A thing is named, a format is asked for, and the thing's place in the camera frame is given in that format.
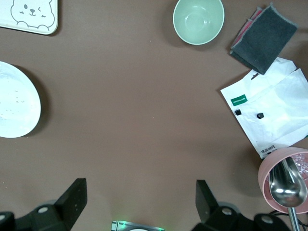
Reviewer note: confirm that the small black cube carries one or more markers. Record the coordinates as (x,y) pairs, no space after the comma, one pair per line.
(260,116)
(238,112)

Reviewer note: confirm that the pale green bowl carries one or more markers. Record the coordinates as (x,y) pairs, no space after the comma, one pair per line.
(198,20)

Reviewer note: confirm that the cream bear print tray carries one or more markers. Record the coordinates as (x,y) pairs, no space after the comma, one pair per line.
(29,14)

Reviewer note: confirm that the pink bowl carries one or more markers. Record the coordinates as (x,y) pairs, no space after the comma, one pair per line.
(263,175)

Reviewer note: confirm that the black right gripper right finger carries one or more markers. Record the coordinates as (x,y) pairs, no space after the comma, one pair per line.
(204,202)

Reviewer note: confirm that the metal scoop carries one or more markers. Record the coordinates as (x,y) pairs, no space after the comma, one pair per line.
(286,192)

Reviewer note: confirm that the pink folded cloth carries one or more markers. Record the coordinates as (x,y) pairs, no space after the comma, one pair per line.
(241,32)

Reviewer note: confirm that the white round plate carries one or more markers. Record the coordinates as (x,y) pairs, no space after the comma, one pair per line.
(16,101)

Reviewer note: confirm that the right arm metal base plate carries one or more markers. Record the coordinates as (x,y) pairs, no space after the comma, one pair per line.
(120,226)

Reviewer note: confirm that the white plastic bag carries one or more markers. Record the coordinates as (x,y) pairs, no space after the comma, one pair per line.
(272,115)

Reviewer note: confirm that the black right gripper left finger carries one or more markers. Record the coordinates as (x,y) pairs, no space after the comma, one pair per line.
(72,202)

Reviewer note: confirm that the dark grey folded cloth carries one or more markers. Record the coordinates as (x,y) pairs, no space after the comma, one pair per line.
(264,38)

